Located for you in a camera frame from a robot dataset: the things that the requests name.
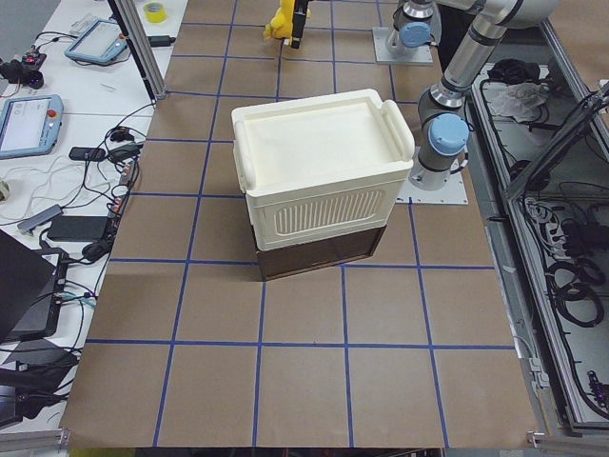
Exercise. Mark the blue teach pendant upper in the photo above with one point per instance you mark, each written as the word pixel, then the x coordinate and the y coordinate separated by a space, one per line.
pixel 100 44

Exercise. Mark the dark brown wooden base box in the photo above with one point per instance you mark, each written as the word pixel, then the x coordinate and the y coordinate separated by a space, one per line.
pixel 282 262

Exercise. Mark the black power adapter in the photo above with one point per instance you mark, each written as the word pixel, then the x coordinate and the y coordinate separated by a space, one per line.
pixel 161 41

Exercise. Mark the black laptop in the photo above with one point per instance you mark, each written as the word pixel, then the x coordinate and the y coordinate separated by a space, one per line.
pixel 31 283

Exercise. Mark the blue teach pendant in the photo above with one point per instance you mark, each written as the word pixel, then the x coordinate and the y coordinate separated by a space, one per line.
pixel 100 44
pixel 30 125

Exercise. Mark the aluminium frame post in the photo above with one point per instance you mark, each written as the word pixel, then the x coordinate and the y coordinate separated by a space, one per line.
pixel 127 17

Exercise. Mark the grey usb hub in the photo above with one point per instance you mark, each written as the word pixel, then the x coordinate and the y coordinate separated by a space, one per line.
pixel 39 219

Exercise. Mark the black power brick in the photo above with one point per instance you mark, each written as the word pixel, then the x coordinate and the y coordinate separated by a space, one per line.
pixel 77 228

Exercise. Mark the crumpled white cloth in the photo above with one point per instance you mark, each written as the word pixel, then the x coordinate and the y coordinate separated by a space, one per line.
pixel 521 102

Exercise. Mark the yellow plush toy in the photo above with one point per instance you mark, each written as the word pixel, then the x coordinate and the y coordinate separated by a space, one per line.
pixel 280 26

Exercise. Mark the yellow tape roll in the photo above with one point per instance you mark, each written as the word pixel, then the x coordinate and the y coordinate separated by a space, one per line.
pixel 155 12

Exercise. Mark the blue teach pendant lower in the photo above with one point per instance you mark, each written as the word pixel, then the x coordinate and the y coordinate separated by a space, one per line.
pixel 30 125

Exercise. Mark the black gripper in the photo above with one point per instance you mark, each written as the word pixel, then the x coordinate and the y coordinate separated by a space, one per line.
pixel 299 23

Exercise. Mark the grey robot mounting plate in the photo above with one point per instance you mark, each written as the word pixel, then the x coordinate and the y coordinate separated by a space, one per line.
pixel 452 193

